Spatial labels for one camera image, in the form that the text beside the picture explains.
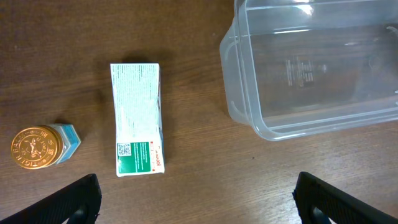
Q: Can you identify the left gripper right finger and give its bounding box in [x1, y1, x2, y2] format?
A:
[292, 172, 397, 224]

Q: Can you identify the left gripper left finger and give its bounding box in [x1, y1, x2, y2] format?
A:
[1, 174, 102, 224]

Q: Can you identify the clear plastic container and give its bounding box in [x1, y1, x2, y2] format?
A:
[220, 0, 397, 141]

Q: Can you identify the gold lid balm jar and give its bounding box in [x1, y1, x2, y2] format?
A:
[11, 123, 81, 170]

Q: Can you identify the white green medicine box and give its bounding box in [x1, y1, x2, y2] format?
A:
[110, 63, 165, 177]

